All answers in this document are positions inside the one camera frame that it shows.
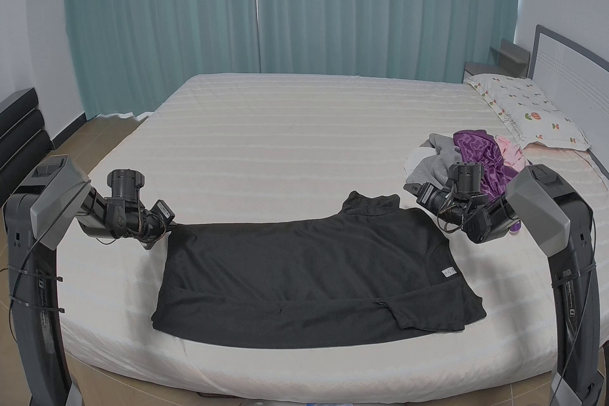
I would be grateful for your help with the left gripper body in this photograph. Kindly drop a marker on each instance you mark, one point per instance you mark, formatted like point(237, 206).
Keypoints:
point(157, 228)

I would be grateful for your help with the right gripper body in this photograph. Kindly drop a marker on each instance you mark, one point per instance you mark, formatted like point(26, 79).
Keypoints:
point(435, 202)

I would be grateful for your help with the black T-shirt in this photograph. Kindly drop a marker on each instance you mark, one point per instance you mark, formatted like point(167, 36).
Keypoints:
point(304, 275)

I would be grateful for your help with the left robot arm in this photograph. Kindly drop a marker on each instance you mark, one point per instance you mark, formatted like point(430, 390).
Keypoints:
point(52, 199)

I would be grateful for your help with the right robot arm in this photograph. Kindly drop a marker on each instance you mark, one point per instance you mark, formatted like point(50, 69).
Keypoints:
point(542, 204)

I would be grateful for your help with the grey garment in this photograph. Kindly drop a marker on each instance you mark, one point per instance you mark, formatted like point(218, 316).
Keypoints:
point(435, 166)

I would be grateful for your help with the white garment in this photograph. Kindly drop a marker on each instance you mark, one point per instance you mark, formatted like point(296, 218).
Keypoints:
point(415, 156)

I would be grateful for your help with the purple satin garment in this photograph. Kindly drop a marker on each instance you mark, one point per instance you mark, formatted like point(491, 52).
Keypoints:
point(476, 152)

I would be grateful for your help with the pink garment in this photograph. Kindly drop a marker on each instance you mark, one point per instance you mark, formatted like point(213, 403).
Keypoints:
point(511, 154)

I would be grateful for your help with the white printed pillow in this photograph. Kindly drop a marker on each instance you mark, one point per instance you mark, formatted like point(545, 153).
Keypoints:
point(533, 106)

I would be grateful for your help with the bed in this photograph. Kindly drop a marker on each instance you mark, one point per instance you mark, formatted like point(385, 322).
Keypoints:
point(285, 147)

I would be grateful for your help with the grey bedside table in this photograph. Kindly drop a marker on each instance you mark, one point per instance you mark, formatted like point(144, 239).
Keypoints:
point(511, 54)

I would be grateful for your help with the black chest of drawers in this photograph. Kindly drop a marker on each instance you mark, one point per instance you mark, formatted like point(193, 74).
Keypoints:
point(19, 133)

